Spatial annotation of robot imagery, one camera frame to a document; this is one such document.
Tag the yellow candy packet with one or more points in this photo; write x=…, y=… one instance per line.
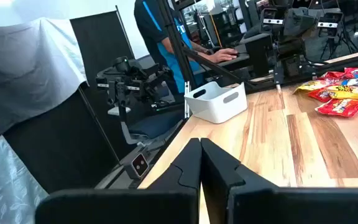
x=350, y=92
x=311, y=85

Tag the grey white draped cloth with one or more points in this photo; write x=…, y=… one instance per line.
x=26, y=62

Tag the background black robot arm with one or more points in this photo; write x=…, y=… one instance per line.
x=129, y=81

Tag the dark blue chair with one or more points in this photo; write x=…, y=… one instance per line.
x=154, y=124

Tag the black boxy device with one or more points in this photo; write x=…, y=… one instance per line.
x=272, y=17

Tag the pale leaf-print cloth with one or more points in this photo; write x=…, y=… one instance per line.
x=5, y=186

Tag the person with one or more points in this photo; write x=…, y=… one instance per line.
x=154, y=31

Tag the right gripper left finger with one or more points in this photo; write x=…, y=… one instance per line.
x=172, y=205

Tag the red Skittles packet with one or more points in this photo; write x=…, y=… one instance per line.
x=320, y=95
x=351, y=71
x=342, y=107
x=332, y=75

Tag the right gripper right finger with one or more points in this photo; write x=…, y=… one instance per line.
x=259, y=205

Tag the small grey table camera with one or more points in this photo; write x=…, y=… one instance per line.
x=140, y=165

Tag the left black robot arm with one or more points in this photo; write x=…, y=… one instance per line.
x=291, y=53

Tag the black partition panel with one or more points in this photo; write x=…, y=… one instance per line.
x=61, y=140
x=101, y=40

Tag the black tripod stand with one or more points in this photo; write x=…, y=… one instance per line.
x=329, y=18

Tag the white plastic bin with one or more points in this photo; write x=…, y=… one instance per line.
x=216, y=109

